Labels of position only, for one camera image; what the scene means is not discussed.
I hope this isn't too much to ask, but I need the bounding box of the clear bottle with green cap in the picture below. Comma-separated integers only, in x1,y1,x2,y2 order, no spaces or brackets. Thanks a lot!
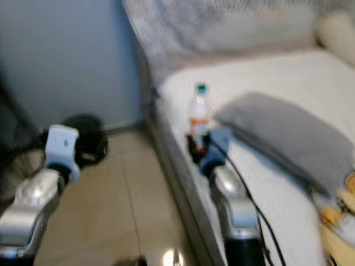
189,83,212,153

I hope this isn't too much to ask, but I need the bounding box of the grey pillow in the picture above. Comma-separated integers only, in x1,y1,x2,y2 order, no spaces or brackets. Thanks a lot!
216,92,355,195

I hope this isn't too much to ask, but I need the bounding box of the yellow cartoon print blanket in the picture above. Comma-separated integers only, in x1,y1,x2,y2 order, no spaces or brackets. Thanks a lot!
311,172,355,266

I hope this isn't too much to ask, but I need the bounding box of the white quilted mattress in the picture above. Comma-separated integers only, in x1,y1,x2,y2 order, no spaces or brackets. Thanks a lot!
155,49,355,266

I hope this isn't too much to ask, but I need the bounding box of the black floor fan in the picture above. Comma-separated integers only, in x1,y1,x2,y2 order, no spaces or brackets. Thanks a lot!
61,114,109,170

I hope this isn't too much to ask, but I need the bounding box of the grey patterned headboard cushion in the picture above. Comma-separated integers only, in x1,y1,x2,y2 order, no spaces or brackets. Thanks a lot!
122,0,355,84

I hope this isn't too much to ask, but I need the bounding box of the dark side table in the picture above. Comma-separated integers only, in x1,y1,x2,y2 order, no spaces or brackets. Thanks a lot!
0,83,42,203

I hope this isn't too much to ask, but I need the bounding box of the cream pillow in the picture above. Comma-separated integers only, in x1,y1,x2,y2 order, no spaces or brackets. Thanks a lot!
315,10,355,64

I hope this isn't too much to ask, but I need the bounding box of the grey bed frame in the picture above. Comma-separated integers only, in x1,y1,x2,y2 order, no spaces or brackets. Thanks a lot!
136,50,222,266

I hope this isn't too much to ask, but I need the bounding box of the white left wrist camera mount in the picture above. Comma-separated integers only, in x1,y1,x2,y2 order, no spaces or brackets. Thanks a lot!
45,125,80,170

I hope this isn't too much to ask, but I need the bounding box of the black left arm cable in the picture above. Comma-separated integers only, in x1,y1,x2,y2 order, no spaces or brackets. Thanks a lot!
0,129,50,183

